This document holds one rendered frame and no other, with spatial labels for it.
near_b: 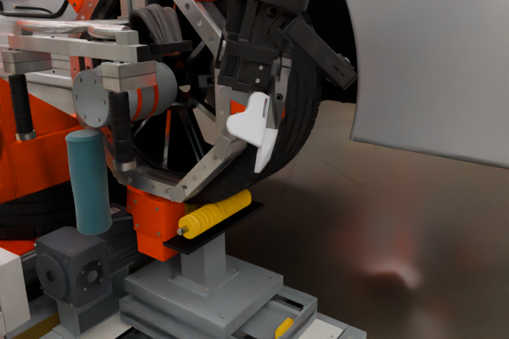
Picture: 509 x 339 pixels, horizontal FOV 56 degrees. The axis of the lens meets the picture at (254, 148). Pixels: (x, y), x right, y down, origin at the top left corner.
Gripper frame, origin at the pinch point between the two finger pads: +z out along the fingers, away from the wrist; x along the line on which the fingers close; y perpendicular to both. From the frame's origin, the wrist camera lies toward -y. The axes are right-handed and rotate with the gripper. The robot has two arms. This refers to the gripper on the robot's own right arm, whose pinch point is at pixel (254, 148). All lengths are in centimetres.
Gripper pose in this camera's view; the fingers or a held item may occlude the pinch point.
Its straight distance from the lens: 63.4
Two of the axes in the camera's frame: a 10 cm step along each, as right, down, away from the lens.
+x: 1.2, 4.3, -8.9
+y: -9.6, -1.7, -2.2
